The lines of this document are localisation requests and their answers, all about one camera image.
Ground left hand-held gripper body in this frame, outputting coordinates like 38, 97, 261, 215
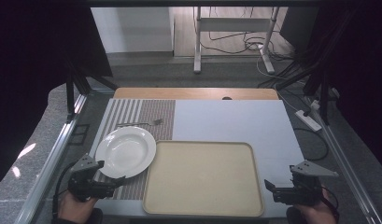
67, 153, 118, 203

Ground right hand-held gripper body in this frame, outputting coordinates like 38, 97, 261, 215
272, 160, 340, 206

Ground person's left hand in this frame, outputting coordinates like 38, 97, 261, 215
57, 189, 98, 224

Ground person's right hand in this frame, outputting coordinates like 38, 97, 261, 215
291, 186, 338, 224

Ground white ceramic plate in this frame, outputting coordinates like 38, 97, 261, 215
94, 125, 157, 180

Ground metal fork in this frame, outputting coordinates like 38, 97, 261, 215
116, 118, 164, 128

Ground white power strip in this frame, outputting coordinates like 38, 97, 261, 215
294, 109, 323, 133

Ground beige plastic tray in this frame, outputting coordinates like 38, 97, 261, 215
142, 140, 265, 217

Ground white table cover board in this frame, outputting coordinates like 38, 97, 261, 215
88, 98, 305, 218

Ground striped woven placemat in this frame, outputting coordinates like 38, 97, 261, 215
89, 98, 177, 201

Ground black metal stand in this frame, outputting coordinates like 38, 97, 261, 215
64, 60, 119, 123
274, 62, 332, 125

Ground black curtain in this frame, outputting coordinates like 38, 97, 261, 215
280, 6, 382, 174
0, 6, 114, 192

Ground white cabinet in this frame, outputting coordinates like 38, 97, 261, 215
90, 7, 176, 54

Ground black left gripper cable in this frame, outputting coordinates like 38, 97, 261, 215
51, 161, 77, 220

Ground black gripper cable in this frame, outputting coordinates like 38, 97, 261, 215
321, 186, 341, 222
51, 161, 77, 220

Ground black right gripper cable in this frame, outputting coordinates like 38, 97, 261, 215
321, 186, 341, 222

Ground aluminium frame rail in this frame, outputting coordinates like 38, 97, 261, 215
14, 92, 88, 224
304, 96, 382, 224

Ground black floor cable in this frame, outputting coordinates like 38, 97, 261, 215
292, 127, 330, 162

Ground tangle of floor cables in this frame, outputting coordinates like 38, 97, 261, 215
197, 6, 297, 80

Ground white desk frame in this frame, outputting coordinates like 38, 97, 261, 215
192, 6, 281, 75

